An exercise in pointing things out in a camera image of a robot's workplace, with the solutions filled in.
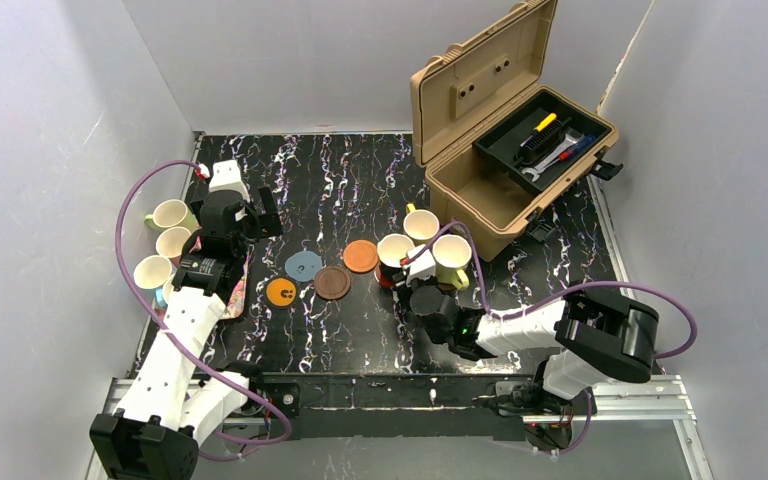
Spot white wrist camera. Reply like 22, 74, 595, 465
208, 160, 251, 201
402, 245, 437, 284

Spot blue grey coaster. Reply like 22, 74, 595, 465
284, 250, 323, 283

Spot blue mug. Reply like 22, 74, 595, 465
133, 255, 175, 308

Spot dark walnut coaster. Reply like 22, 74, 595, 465
437, 283, 458, 292

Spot black toolbox tray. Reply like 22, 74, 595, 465
473, 88, 617, 196

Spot silver wrench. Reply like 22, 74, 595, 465
522, 133, 584, 182

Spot red blue screwdriver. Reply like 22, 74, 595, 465
555, 135, 596, 162

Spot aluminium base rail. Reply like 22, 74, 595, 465
85, 374, 717, 480

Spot yellow mug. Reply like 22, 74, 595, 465
432, 234, 472, 290

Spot olive mug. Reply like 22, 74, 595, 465
376, 233, 414, 269

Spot red coaster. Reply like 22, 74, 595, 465
375, 263, 403, 289

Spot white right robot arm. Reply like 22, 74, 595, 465
394, 274, 659, 416

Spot pink mug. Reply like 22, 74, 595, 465
155, 226, 192, 266

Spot yellow handled screwdriver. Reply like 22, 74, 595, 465
520, 113, 557, 147

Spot green mug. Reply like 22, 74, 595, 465
144, 199, 199, 233

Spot orange smiley coaster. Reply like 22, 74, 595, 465
265, 276, 298, 309

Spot peach mug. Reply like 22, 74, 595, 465
402, 203, 441, 245

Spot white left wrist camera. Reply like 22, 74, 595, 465
208, 160, 251, 201

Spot orange wooden coaster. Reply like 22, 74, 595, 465
342, 239, 379, 274

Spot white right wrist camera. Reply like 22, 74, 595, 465
402, 245, 437, 284

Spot tan plastic toolbox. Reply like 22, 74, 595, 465
410, 1, 619, 261

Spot dark brown coaster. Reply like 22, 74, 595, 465
313, 266, 352, 300

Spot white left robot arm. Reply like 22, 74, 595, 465
89, 187, 286, 479

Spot floral tray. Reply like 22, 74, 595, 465
220, 258, 250, 320

